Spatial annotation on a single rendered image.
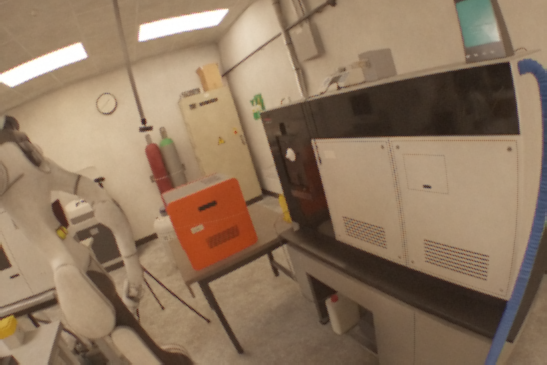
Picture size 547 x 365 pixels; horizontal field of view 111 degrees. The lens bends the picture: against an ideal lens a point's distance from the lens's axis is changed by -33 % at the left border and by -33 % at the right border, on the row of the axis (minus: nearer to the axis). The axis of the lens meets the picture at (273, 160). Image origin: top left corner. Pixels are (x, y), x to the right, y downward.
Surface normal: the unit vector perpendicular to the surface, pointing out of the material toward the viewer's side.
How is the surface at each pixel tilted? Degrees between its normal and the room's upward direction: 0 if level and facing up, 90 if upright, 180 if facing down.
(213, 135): 90
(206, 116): 90
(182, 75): 90
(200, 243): 90
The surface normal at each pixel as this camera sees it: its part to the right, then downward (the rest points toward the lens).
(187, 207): 0.47, 0.04
